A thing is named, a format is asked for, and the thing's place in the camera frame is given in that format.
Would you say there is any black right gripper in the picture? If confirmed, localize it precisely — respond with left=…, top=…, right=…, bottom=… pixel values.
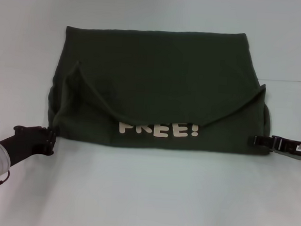
left=251, top=134, right=301, bottom=163

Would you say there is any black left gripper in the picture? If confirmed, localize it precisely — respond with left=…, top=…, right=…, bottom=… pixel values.
left=0, top=123, right=60, bottom=172

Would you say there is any dark green shirt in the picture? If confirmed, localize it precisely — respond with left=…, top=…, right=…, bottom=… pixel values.
left=44, top=20, right=278, bottom=158

